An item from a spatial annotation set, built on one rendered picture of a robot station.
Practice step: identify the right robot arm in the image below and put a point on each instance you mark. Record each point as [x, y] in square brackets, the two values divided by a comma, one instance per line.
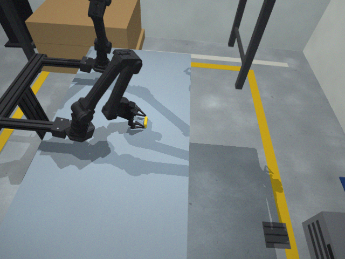
[125, 62]

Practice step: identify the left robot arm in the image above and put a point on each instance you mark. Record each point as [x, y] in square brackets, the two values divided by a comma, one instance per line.
[101, 44]

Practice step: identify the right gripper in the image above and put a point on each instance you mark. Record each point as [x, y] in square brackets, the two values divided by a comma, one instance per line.
[133, 124]

